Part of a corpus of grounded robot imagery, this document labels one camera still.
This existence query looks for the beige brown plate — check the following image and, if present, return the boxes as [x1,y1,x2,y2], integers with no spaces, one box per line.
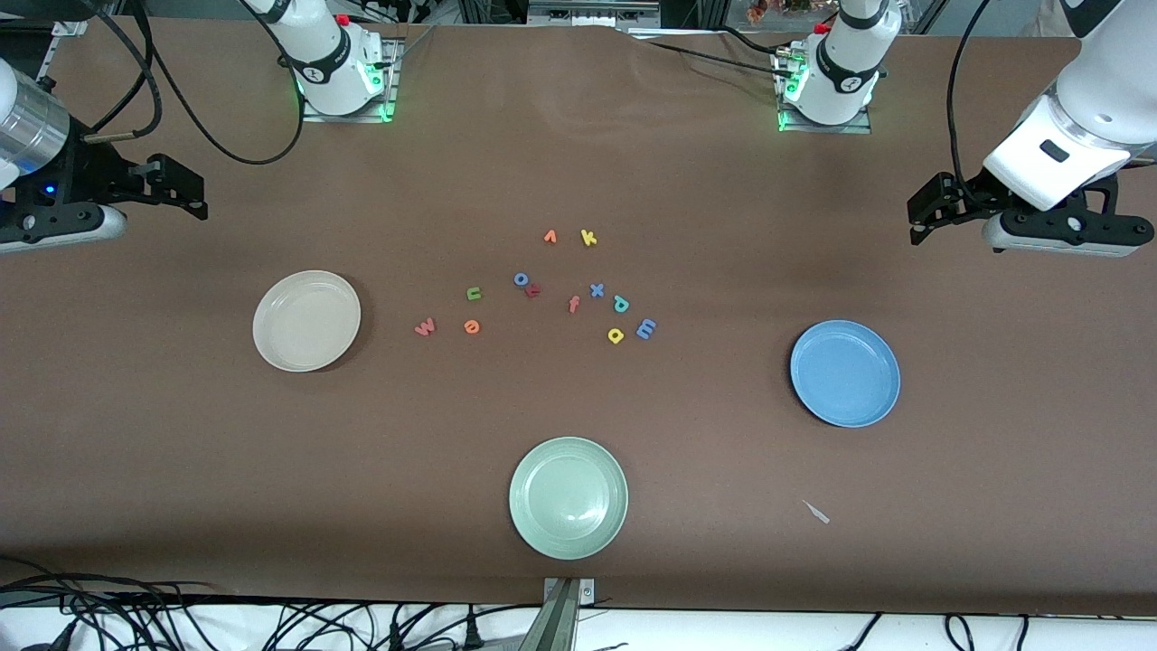
[252,270,362,373]

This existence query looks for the blue plate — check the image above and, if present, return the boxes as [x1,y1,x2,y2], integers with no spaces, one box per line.
[790,320,901,429]

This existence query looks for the brown table cover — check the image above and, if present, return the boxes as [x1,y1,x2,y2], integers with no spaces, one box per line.
[0,16,1157,618]

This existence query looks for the small orange background object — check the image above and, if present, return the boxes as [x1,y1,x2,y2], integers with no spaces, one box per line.
[746,0,814,24]

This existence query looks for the grey metal box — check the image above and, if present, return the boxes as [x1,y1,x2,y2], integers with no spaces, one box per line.
[527,0,663,28]

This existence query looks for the pale green plate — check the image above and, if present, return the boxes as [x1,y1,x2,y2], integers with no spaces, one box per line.
[509,437,629,561]

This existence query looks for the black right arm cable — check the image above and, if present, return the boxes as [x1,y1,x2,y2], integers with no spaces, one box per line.
[83,0,306,166]

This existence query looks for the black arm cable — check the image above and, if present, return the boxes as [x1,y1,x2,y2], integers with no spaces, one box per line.
[83,0,306,166]
[945,0,995,209]

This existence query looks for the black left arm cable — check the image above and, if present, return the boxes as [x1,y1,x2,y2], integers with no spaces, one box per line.
[945,0,995,209]

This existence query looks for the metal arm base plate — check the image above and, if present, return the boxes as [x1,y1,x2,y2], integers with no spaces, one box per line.
[776,50,874,136]
[301,38,400,124]

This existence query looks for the thin black table cable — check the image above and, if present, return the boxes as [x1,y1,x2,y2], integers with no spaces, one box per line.
[633,27,798,79]

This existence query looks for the black cable tangle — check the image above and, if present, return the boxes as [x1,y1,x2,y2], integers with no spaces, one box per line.
[0,556,543,651]

